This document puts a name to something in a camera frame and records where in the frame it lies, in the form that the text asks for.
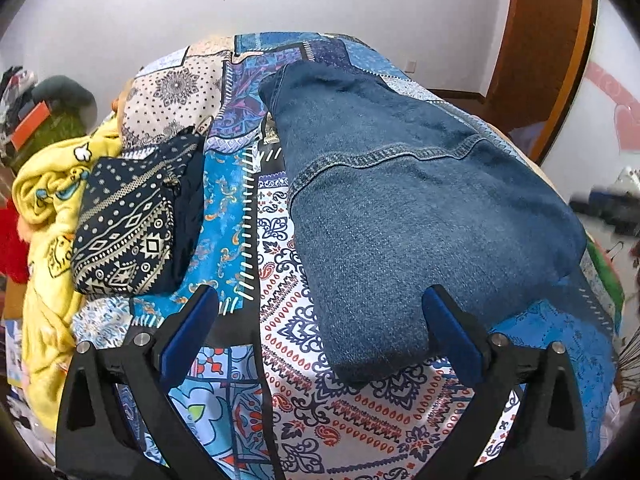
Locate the green patterned bag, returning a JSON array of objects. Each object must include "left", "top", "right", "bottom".
[{"left": 22, "top": 110, "right": 97, "bottom": 163}]

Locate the red plush toy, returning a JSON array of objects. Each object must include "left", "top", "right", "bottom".
[{"left": 0, "top": 199, "right": 32, "bottom": 288}]

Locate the yellow cartoon print blanket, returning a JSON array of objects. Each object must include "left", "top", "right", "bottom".
[{"left": 11, "top": 120, "right": 126, "bottom": 433}]

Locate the brown wooden door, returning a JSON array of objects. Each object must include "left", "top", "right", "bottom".
[{"left": 482, "top": 0, "right": 599, "bottom": 161}]

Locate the blue patchwork bedspread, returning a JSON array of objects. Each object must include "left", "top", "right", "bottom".
[{"left": 70, "top": 32, "right": 626, "bottom": 480}]

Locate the blue denim jacket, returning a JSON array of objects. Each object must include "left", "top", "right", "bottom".
[{"left": 259, "top": 60, "right": 588, "bottom": 387}]

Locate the dark patterned folded cloth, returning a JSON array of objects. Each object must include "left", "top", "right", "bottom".
[{"left": 71, "top": 126, "right": 207, "bottom": 297}]

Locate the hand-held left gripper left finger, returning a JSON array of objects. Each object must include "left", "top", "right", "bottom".
[{"left": 55, "top": 285, "right": 227, "bottom": 480}]

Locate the dark grey-green bundle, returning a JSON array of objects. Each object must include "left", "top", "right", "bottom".
[{"left": 32, "top": 75, "right": 99, "bottom": 122}]

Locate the orange box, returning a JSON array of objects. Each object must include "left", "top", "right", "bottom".
[{"left": 12, "top": 101, "right": 54, "bottom": 149}]

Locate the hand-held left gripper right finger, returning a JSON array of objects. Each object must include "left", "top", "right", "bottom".
[{"left": 415, "top": 285, "right": 589, "bottom": 480}]

